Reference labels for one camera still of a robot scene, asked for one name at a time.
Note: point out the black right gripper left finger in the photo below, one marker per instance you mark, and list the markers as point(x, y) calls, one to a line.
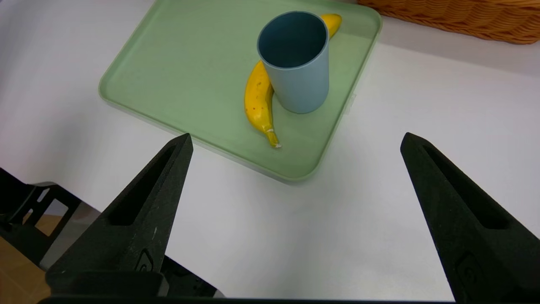
point(135, 228)

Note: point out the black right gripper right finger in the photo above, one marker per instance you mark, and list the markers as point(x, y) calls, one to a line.
point(472, 236)

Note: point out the orange wicker basket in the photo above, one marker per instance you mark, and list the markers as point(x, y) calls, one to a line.
point(464, 17)

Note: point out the light green plastic tray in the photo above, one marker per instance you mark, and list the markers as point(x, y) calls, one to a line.
point(190, 76)

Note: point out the yellow banana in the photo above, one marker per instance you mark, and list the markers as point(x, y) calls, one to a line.
point(257, 97)

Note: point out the grey blue plastic cup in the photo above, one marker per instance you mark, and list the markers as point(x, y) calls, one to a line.
point(299, 88)

